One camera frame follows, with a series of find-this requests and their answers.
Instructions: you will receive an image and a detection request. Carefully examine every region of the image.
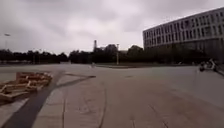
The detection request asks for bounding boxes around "green grass lawn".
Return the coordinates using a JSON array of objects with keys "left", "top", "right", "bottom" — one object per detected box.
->
[{"left": 94, "top": 63, "right": 148, "bottom": 69}]

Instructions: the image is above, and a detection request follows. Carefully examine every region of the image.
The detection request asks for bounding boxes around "row of dark trees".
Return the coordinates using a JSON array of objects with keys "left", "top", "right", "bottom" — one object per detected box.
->
[{"left": 0, "top": 44, "right": 214, "bottom": 65}]

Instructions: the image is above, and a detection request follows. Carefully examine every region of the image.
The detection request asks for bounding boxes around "distant tower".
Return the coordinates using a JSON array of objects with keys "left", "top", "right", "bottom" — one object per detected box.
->
[{"left": 93, "top": 39, "right": 98, "bottom": 52}]

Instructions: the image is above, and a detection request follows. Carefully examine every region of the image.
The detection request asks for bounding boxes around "grey concrete slab pavement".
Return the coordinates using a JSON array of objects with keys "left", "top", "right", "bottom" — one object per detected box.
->
[{"left": 0, "top": 63, "right": 224, "bottom": 128}]

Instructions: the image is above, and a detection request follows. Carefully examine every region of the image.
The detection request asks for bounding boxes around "large curved grey building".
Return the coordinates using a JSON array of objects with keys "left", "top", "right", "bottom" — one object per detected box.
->
[{"left": 142, "top": 7, "right": 224, "bottom": 64}]

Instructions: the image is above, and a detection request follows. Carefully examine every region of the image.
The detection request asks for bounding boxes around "dark paving strip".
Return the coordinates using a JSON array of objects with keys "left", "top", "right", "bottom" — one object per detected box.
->
[{"left": 0, "top": 71, "right": 97, "bottom": 128}]

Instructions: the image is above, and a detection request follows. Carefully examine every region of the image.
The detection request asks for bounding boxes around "stack of wooden pallets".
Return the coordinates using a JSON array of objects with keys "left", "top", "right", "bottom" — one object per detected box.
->
[{"left": 0, "top": 71, "right": 54, "bottom": 104}]

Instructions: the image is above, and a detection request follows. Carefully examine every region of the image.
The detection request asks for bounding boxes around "parked scooter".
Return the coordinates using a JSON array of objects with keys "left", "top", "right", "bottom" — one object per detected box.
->
[{"left": 198, "top": 58, "right": 219, "bottom": 73}]

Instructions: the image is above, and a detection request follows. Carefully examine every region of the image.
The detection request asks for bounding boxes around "street lamp pole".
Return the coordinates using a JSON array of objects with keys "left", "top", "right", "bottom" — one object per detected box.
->
[{"left": 3, "top": 32, "right": 12, "bottom": 52}]

